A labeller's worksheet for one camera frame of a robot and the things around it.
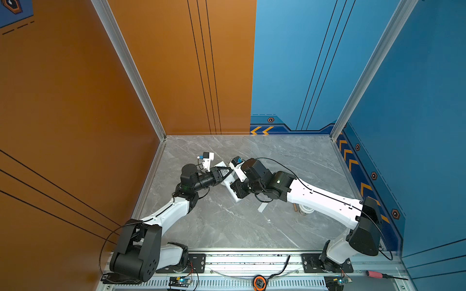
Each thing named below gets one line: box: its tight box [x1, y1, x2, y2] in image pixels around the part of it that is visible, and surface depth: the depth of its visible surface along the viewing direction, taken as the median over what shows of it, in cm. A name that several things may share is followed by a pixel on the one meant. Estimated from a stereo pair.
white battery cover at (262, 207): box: [257, 202, 269, 213], surface depth 91 cm
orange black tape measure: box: [253, 274, 267, 291], surface depth 68 cm
